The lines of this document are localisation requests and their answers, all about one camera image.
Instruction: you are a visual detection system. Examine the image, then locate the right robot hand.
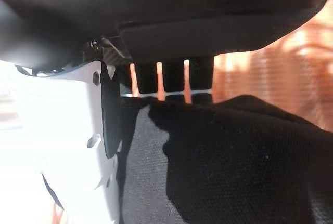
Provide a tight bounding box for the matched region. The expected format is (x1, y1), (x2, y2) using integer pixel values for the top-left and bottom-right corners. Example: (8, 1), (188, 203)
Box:
(0, 0), (333, 224)

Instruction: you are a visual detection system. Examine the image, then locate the black cloth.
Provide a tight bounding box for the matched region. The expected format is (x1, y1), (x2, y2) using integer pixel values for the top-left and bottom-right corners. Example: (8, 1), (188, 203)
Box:
(117, 94), (333, 224)

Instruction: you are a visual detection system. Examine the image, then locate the large flat wicker basket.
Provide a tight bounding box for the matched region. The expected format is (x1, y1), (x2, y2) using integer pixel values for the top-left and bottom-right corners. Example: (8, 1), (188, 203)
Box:
(129, 0), (333, 133)

